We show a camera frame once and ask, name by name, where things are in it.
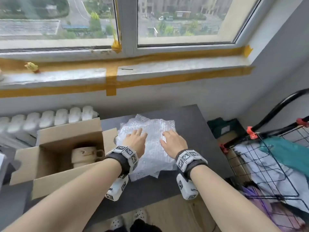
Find black metal tube frame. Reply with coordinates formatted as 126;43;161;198
221;88;309;152

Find white perforated clog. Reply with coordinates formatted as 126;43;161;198
110;215;125;232
133;208;148;223

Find white cloth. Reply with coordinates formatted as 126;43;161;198
234;140;309;213

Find dark green box with label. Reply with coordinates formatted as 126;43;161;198
207;117;245;140

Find long yellow tape strip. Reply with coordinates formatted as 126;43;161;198
0;45;253;73
0;66;255;98

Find brown cardboard box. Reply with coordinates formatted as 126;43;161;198
9;117;119;200

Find person's right forearm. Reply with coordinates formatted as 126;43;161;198
189;164;282;232

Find black wire mesh basket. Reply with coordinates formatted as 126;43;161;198
226;125;309;232

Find person's left hand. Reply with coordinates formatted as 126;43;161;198
121;128;148;159

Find person's dark trousers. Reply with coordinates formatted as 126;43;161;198
130;218;162;232

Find white window sill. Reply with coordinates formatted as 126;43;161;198
0;56;254;90

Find black wristband with marker tiles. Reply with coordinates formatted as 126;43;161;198
104;145;139;178
175;149;209;180

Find white window frame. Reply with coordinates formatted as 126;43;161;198
0;0;268;56

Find teal cloth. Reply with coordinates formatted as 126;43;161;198
260;136;309;178

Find short yellow tape strip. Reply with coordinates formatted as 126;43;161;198
105;66;117;96

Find purple cloth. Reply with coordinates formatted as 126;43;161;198
241;186;307;232

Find beige ceramic mug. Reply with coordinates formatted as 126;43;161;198
70;146;106;169

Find yellow chick toy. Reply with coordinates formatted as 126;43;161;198
24;62;40;74

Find brown storage carton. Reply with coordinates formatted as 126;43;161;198
216;131;253;181

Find white radiator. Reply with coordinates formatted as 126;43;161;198
0;105;100;149

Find person's right hand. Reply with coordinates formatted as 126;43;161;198
159;130;188;159

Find person's left forearm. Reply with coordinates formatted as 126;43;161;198
0;157;122;232

